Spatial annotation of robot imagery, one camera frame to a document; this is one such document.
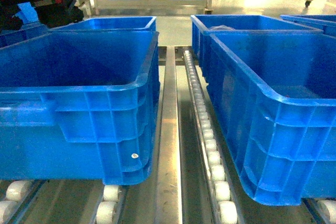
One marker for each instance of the blue empty bin left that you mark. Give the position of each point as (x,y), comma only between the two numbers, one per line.
(80,105)

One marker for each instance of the blue empty bin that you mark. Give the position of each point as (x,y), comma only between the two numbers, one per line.
(274,98)
(80,105)

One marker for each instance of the stainless steel flow rack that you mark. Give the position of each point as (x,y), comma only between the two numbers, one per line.
(192,180)

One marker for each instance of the blue empty bin right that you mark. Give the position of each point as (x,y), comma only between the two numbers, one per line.
(274,98)

